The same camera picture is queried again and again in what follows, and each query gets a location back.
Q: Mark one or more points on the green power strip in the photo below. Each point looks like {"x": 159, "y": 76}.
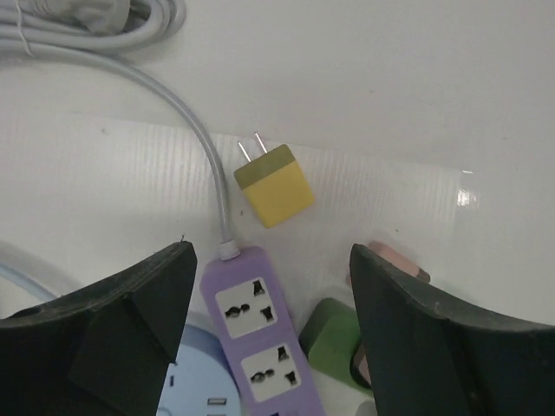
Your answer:
{"x": 329, "y": 339}

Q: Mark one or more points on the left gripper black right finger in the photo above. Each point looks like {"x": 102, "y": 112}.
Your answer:
{"x": 431, "y": 353}

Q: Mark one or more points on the pink plug adapter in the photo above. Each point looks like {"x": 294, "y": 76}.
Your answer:
{"x": 359, "y": 367}
{"x": 399, "y": 261}

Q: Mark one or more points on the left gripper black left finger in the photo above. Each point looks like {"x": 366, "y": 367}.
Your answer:
{"x": 103, "y": 349}

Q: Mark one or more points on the purple power strip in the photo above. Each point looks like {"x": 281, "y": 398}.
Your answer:
{"x": 247, "y": 306}

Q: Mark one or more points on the yellow plug adapter upper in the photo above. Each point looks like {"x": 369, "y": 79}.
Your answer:
{"x": 274, "y": 184}

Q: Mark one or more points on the round blue power strip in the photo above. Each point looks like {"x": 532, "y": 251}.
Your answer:
{"x": 200, "y": 381}

